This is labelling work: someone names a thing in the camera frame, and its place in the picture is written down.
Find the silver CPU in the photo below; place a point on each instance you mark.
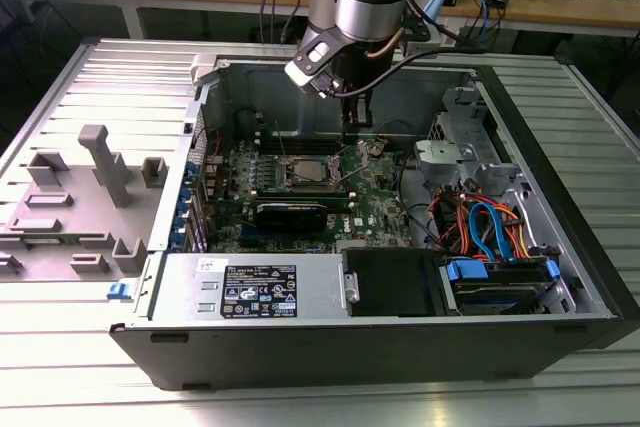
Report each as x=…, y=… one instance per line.
x=310, y=170

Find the black RAM slot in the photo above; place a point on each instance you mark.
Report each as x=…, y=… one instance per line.
x=310, y=149
x=300, y=197
x=310, y=144
x=300, y=192
x=340, y=208
x=310, y=134
x=310, y=139
x=340, y=203

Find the CPU socket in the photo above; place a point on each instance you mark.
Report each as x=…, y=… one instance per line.
x=287, y=182

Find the blue expansion slot clip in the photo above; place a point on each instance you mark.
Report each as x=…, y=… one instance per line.
x=182, y=211
x=177, y=239
x=186, y=194
x=191, y=172

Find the round silver coin battery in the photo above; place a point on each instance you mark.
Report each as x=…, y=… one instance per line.
x=377, y=148

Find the green motherboard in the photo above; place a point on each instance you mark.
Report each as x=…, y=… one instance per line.
x=375, y=207

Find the small black box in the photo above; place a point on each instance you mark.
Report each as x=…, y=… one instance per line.
x=498, y=1

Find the black graphics card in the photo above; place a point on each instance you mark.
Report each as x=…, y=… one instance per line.
x=290, y=219

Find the silver metal drive cage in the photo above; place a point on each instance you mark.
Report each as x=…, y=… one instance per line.
x=500, y=174

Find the hard disk in blue carrier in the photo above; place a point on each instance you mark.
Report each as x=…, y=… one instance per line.
x=495, y=299

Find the black and grey PC case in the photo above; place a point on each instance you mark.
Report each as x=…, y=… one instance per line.
x=300, y=352

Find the silver power supply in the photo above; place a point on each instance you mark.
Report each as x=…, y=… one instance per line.
x=175, y=292

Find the grey parts rack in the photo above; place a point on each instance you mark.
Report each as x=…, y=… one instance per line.
x=85, y=217

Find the blue case latch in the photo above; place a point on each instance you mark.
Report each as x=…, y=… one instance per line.
x=117, y=291

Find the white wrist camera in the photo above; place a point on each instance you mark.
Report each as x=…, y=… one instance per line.
x=310, y=64

